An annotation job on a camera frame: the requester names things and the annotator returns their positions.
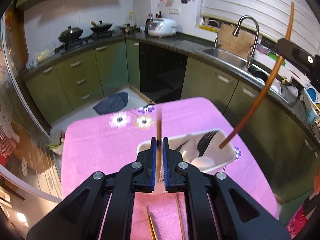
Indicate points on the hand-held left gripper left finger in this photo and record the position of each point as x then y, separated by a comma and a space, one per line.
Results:
153, 155

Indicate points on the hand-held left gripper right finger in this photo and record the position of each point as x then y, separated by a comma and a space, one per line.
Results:
165, 155

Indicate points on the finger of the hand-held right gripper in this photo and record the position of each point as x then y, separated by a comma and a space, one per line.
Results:
297, 55

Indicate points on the brown wooden chopstick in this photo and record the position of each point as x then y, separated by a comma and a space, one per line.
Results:
265, 90
159, 130
151, 227
181, 217

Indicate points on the white plastic spoon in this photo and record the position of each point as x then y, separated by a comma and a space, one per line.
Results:
203, 162

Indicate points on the black plastic fork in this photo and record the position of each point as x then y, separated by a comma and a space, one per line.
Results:
203, 143

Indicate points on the white plastic utensil holder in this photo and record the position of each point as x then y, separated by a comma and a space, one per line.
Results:
222, 158

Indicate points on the green windowsill holder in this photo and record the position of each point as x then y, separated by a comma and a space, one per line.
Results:
271, 53

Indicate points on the white plate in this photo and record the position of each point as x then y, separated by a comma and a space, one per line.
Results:
276, 86

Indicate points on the black bowl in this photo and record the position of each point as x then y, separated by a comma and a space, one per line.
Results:
260, 76

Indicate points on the blue white mugs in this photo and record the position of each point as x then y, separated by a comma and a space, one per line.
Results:
312, 97

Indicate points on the tall steel kitchen faucet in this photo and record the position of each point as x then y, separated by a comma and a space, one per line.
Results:
255, 37

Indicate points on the pink floral tablecloth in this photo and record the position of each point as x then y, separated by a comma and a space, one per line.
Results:
100, 150

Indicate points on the wooden cutting board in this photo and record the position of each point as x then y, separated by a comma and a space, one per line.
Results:
237, 42

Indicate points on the blue floor rug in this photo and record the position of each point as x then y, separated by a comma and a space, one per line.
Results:
112, 103

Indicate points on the white window blind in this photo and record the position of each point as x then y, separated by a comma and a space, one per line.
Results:
250, 2

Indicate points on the steel kitchen sink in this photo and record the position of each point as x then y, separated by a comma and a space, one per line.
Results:
222, 55

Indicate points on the black built-in appliance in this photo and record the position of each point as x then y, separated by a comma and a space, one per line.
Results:
162, 75

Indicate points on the small steel faucet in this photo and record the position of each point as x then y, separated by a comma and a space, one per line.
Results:
217, 37

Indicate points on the green base cabinets under sink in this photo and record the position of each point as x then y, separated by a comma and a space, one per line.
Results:
262, 130

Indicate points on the yellow sponge rack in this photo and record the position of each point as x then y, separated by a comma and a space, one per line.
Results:
207, 28

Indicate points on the trash bin with bag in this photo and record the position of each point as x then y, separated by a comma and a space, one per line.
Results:
57, 142

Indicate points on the green base cabinets with drawers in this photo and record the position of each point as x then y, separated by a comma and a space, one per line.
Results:
82, 75

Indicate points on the dark kitchen countertop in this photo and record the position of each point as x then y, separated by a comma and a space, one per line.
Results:
172, 41

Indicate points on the white rice cooker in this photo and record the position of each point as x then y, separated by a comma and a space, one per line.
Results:
162, 28

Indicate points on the small steel pot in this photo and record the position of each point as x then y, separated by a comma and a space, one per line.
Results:
128, 28

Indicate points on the black gas stove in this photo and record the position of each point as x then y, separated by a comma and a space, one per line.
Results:
87, 40

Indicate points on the floral sliding glass door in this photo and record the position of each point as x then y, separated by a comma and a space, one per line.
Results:
22, 130

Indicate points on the group of dark sauce bottles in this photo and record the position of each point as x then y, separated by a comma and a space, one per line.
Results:
153, 18

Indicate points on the clear oil bottle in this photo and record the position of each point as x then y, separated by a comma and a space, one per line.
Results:
130, 18

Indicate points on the black wok with lid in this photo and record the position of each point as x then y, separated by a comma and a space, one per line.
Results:
70, 35

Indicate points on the plastic bags of food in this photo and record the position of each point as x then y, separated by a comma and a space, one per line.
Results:
43, 56

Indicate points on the white wall socket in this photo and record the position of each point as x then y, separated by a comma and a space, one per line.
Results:
174, 10

